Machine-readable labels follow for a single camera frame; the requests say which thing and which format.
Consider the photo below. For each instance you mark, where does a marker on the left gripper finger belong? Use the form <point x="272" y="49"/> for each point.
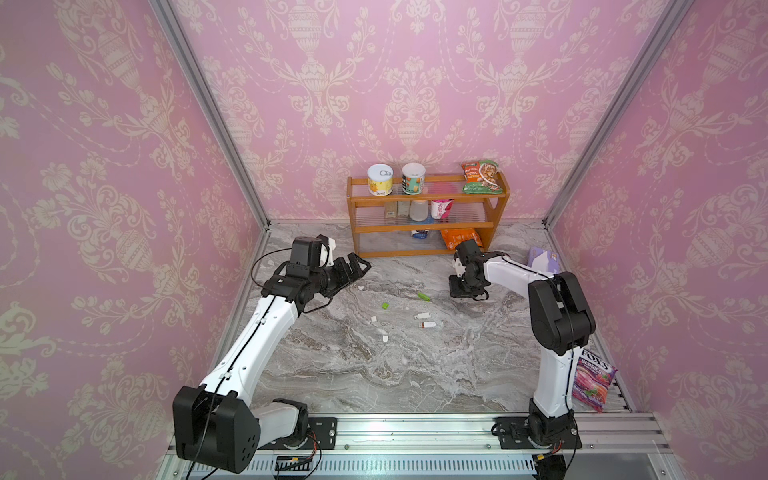
<point x="343" y="279"/>
<point x="358" y="265"/>

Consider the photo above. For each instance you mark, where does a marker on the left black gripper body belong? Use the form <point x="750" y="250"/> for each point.
<point x="327" y="279"/>

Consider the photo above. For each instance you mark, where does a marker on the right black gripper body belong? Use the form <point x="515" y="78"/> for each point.
<point x="462" y="286"/>

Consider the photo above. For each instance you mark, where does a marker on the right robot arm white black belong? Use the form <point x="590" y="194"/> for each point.
<point x="561" y="322"/>

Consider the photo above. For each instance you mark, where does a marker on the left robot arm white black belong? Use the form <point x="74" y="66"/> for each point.
<point x="214" y="423"/>

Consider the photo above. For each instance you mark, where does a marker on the orange snack bag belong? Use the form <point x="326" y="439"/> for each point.
<point x="453" y="237"/>

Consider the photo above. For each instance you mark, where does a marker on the wooden shelf rack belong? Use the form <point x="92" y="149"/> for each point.
<point x="411" y="225"/>

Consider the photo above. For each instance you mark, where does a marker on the purple tissue box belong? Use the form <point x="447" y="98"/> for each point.
<point x="544" y="260"/>

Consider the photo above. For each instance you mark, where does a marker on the white plastic bottle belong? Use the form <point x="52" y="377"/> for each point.
<point x="419" y="210"/>

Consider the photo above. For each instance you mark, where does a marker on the pink white cup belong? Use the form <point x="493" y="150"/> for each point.
<point x="440" y="208"/>

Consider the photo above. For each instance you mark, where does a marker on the yellow white can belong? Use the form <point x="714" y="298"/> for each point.
<point x="380" y="179"/>

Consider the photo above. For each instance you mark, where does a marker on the green orange can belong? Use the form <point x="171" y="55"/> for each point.
<point x="413" y="175"/>

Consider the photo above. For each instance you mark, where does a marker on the green red snack packet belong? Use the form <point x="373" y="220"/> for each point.
<point x="481" y="178"/>

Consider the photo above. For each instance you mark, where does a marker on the purple candy bag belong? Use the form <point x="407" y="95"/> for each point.
<point x="593" y="379"/>

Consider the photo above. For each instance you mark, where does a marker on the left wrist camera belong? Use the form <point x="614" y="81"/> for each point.
<point x="326" y="250"/>

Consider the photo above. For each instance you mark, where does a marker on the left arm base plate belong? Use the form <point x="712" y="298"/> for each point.
<point x="320" y="431"/>

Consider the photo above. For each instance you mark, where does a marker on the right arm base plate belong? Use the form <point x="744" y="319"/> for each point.
<point x="535" y="432"/>

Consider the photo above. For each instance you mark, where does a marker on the aluminium front rail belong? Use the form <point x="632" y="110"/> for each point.
<point x="601" y="433"/>

